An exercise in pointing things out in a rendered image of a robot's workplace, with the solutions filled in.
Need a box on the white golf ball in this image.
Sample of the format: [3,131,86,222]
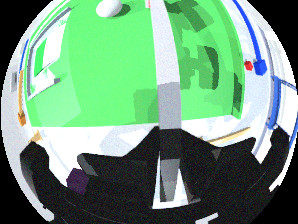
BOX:
[96,0,122,18]

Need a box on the orange mallet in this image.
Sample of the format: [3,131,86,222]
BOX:
[17,69,27,127]

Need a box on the green flat mat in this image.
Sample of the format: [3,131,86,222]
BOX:
[24,0,234,128]

